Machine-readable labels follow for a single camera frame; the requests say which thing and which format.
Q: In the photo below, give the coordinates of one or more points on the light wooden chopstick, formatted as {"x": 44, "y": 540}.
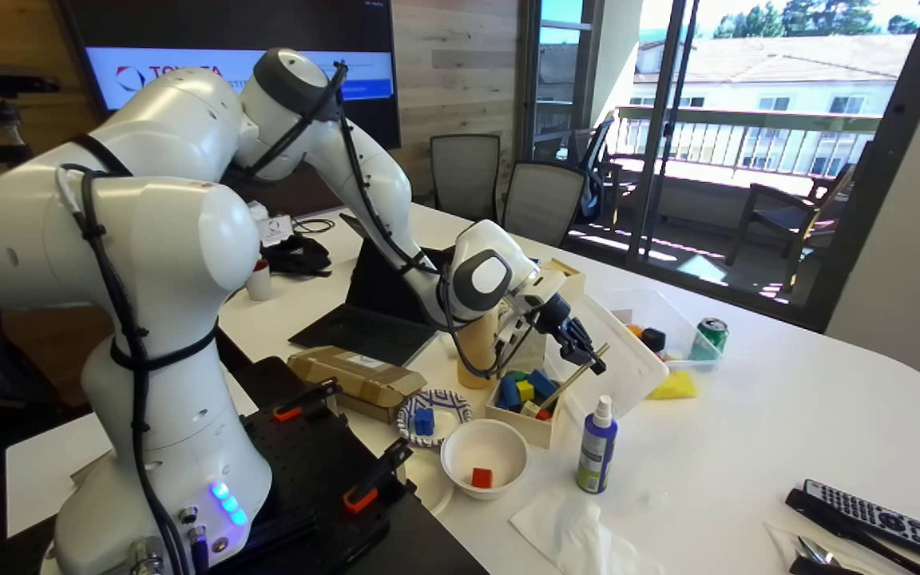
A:
{"x": 566, "y": 387}

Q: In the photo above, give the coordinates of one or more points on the balcony railing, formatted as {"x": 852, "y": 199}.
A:
{"x": 758, "y": 139}

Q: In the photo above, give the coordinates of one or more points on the white round bowl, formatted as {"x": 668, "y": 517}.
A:
{"x": 488, "y": 452}

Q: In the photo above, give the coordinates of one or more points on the tan yellow water bottle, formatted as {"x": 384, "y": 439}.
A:
{"x": 473, "y": 368}

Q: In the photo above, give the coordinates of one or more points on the teal drink can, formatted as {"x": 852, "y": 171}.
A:
{"x": 711, "y": 339}

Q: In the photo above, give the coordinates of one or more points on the blue white patterned plate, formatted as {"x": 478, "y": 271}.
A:
{"x": 450, "y": 410}

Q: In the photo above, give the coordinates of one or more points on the brown patio chair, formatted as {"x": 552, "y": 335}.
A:
{"x": 791, "y": 217}

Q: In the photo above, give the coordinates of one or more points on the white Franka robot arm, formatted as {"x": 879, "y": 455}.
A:
{"x": 160, "y": 256}

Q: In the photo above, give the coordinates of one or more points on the white spray bottle green label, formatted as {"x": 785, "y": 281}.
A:
{"x": 597, "y": 447}

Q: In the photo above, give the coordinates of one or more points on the green wooden block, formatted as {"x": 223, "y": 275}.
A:
{"x": 517, "y": 376}

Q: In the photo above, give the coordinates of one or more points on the crumpled clear plastic wrapper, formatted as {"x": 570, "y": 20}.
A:
{"x": 576, "y": 533}

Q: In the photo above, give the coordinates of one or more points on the wall mounted TV screen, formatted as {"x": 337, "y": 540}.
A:
{"x": 192, "y": 69}

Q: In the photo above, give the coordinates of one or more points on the small yellow block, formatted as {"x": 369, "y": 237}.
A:
{"x": 634, "y": 335}

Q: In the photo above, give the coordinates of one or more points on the blue wooden block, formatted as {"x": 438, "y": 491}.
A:
{"x": 544, "y": 385}
{"x": 423, "y": 423}
{"x": 507, "y": 394}

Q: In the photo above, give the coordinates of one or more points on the small black block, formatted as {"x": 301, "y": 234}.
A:
{"x": 654, "y": 339}

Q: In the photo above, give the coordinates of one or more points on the small white cup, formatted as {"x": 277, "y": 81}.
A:
{"x": 260, "y": 281}

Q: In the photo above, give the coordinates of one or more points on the red wooden block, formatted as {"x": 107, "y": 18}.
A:
{"x": 544, "y": 412}
{"x": 484, "y": 478}

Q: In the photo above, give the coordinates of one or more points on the yellow sponge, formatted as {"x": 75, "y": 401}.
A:
{"x": 677, "y": 385}

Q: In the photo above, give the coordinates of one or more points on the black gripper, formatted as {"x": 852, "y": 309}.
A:
{"x": 566, "y": 324}

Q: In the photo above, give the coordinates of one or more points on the clear plastic storage container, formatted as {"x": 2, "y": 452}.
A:
{"x": 632, "y": 353}

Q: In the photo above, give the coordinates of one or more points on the black laptop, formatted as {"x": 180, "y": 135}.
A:
{"x": 374, "y": 309}

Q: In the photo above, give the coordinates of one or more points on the black eyeglasses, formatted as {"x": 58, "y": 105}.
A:
{"x": 816, "y": 553}

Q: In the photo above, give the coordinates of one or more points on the grey mesh office chair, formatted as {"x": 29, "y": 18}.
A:
{"x": 544, "y": 201}
{"x": 466, "y": 171}

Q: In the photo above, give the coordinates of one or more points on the black keyboard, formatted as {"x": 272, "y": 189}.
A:
{"x": 886, "y": 526}

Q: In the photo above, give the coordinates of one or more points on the yellow wooden block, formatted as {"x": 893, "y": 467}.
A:
{"x": 524, "y": 391}

